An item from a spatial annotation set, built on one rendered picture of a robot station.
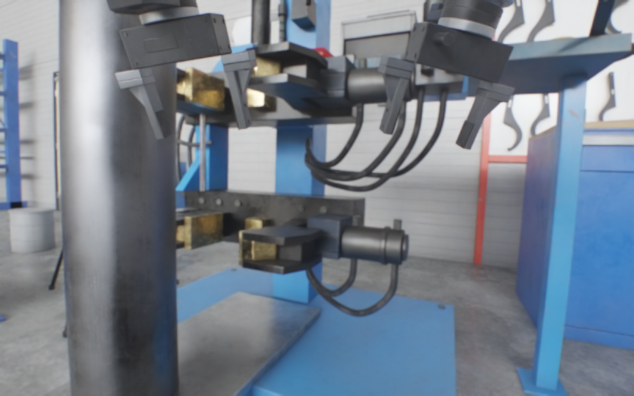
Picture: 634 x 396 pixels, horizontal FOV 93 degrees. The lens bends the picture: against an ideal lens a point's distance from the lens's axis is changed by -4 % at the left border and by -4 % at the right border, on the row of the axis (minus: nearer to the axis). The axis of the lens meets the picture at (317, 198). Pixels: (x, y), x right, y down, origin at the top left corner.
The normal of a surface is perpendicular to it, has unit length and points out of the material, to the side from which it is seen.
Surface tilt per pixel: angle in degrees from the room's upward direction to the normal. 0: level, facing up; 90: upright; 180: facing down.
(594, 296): 90
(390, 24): 90
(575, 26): 90
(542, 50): 90
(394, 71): 114
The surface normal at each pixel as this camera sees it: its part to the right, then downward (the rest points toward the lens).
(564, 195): -0.39, 0.06
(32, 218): 0.72, 0.07
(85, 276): -0.04, 0.07
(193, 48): -0.10, 0.47
